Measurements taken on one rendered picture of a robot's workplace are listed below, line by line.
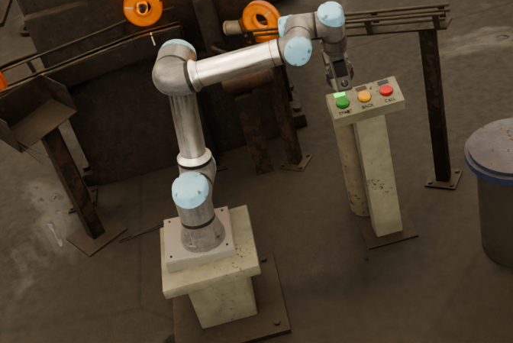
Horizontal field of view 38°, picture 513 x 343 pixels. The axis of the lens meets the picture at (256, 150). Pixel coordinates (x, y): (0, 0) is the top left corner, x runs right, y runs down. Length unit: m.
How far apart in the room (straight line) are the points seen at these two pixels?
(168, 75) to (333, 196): 1.14
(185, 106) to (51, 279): 1.14
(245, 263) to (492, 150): 0.86
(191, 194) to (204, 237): 0.17
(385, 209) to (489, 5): 1.82
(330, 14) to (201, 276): 0.92
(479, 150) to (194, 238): 0.96
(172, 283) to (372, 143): 0.81
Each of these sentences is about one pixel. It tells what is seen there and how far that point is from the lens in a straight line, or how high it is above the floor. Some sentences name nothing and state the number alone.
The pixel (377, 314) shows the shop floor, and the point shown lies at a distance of 2.58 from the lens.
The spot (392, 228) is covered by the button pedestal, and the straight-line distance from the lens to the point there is 2.82.
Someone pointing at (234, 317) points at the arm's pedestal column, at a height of 0.04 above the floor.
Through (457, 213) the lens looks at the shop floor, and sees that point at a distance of 2.89.
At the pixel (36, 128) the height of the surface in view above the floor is 0.60.
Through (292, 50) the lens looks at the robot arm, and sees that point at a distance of 2.05.
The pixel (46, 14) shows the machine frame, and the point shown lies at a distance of 3.14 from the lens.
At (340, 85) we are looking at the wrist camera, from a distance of 2.27.
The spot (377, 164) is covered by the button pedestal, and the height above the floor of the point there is 0.34.
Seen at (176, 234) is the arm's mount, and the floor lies 0.34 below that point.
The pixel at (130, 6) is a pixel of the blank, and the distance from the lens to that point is 3.03.
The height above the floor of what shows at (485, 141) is 0.43.
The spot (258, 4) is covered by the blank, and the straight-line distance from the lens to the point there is 2.87.
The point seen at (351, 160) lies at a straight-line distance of 2.75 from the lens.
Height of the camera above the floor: 1.94
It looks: 35 degrees down
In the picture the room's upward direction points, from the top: 16 degrees counter-clockwise
